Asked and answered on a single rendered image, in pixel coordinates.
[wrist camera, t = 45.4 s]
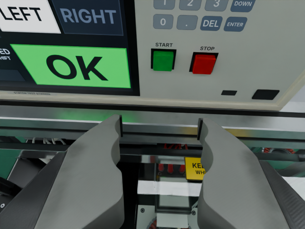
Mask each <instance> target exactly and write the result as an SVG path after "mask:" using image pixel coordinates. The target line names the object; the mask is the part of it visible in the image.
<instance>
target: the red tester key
mask: <svg viewBox="0 0 305 229"><path fill-rule="evenodd" d="M215 61H216V58H215V55H195V59H194V62H193V67H192V73H193V74H206V75H210V74H211V72H212V69H213V66H214V64H215Z"/></svg>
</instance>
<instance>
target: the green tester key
mask: <svg viewBox="0 0 305 229"><path fill-rule="evenodd" d="M173 57H174V56H173V52H169V51H154V53H153V70H154V71H172V64H173Z"/></svg>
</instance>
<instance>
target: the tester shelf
mask: <svg viewBox="0 0 305 229"><path fill-rule="evenodd" d="M113 114H118V115H122V124H123V137H121V139H120V140H119V141H130V142H150V143H171V144H201V143H200V141H199V140H197V127H198V120H199V118H210V119H211V120H213V121H214V122H215V123H217V124H218V125H220V126H221V127H222V128H224V129H225V130H227V131H228V132H229V133H231V134H232V135H234V136H235V137H237V138H238V139H239V140H240V141H241V142H242V143H244V144H245V145H246V146H247V147H263V148H284V149H305V85H304V86H303V87H302V88H301V89H300V90H299V91H298V92H297V94H296V95H295V96H294V97H293V98H292V99H291V100H290V101H289V102H288V103H287V104H286V105H285V106H284V107H283V108H282V110H280V111H277V110H245V109H223V108H200V107H178V106H156V105H124V104H102V103H80V102H58V101H36V100H4V99H0V136H17V137H38V138H58V139H78V138H79V137H81V136H82V135H83V134H85V133H86V132H87V131H89V130H90V129H92V128H93V127H94V126H96V125H98V124H99V123H101V122H102V121H104V120H105V119H107V118H108V117H110V116H111V115H113Z"/></svg>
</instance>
